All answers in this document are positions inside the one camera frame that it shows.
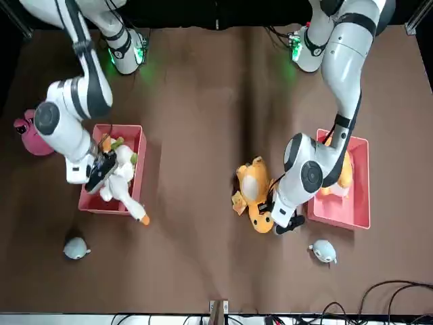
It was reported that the white doll with green limbs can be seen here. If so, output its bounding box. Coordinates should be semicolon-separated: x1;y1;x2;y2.
110;136;139;180

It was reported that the light blue plush toy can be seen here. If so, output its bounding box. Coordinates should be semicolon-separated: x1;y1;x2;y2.
62;236;91;261
308;239;338;265

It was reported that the yellow bear plush doll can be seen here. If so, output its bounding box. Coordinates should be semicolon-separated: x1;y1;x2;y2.
231;156;277;234

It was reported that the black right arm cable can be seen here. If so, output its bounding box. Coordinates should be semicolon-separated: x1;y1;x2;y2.
55;0;112;112

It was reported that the white goose plush doll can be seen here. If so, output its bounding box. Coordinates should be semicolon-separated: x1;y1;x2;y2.
99;135;152;227

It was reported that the aluminium frame rail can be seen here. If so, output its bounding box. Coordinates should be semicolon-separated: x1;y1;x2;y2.
0;0;33;38
405;13;419;35

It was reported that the orange and white plush doll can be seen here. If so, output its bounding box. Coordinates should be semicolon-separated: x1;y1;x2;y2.
319;138;355;199

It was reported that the aluminium camera mast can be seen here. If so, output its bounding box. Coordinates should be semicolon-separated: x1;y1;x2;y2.
208;298;229;325

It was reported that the pink plush doll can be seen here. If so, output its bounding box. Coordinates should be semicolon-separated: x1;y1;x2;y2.
13;108;57;156

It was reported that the pink plastic box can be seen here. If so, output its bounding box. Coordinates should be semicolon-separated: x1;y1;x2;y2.
77;123;148;216
306;128;371;231

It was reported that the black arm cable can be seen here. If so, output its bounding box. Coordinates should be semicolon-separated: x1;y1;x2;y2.
324;91;363;146
55;0;112;112

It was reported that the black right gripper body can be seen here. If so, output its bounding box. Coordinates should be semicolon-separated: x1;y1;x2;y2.
84;150;118;194

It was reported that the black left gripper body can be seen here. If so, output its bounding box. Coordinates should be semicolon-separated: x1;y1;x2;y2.
274;213;306;237

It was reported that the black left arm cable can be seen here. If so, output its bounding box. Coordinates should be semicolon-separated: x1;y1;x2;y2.
324;91;363;146

